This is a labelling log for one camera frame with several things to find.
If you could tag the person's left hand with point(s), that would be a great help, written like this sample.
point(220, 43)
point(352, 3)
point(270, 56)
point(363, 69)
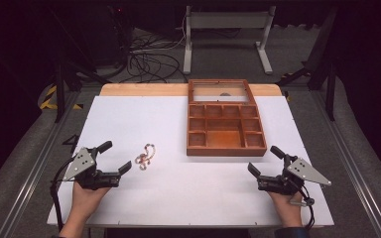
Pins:
point(87, 200)

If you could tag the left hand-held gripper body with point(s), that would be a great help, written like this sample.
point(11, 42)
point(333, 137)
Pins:
point(86, 172)

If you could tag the aluminium floor rail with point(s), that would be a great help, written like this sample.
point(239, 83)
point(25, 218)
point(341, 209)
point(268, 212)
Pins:
point(29, 178)
point(354, 172)

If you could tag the black metal stand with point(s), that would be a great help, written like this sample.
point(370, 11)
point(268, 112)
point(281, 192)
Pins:
point(324, 66)
point(61, 86)

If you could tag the wooden compartment box with lid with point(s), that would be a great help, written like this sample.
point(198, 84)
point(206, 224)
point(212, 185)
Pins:
point(225, 132)

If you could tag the white table cover board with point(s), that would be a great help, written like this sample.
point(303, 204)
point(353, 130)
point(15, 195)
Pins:
point(178, 191)

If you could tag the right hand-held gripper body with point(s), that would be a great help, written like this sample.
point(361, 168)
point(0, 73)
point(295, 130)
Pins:
point(294, 177)

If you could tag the grey metal stand frame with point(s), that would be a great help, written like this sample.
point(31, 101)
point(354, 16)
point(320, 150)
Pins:
point(228, 21)

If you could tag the person's right hand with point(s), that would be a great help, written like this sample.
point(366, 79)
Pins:
point(286, 206)

